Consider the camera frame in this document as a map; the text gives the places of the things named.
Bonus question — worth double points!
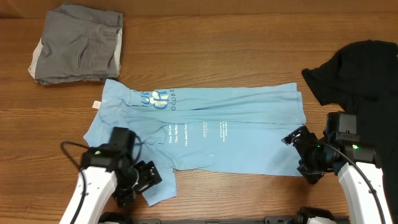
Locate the folded grey shorts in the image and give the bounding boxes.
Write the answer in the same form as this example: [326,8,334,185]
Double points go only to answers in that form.
[28,2,123,85]

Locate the light blue printed t-shirt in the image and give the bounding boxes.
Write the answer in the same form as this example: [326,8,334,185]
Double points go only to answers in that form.
[84,80,306,205]

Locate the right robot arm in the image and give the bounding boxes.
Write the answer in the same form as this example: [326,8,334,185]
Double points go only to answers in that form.
[281,111,392,223]

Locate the black garment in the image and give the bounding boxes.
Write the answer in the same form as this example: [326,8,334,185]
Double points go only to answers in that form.
[302,40,397,223]

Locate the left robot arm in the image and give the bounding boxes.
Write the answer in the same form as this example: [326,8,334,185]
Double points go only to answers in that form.
[60,127,162,224]

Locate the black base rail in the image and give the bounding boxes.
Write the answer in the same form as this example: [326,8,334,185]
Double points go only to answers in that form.
[96,214,293,224]

